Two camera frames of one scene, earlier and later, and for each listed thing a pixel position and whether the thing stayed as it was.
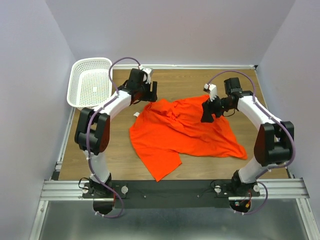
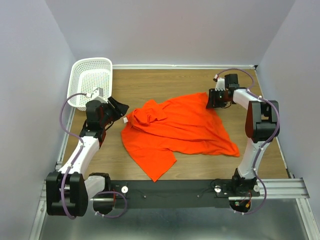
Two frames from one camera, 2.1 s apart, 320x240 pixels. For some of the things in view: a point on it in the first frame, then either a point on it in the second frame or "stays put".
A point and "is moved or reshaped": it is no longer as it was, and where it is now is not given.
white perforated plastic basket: (89, 83) stays put
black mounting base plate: (171, 194) stays put
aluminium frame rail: (284, 189) stays put
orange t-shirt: (164, 131) is moved or reshaped
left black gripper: (151, 96) → (119, 111)
